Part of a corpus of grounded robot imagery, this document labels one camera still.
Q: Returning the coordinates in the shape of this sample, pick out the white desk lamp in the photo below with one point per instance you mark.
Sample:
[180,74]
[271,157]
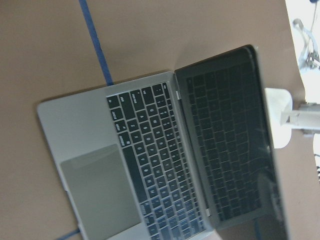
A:
[283,118]

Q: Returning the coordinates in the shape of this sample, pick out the grey laptop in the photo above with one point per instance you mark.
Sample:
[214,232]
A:
[171,156]

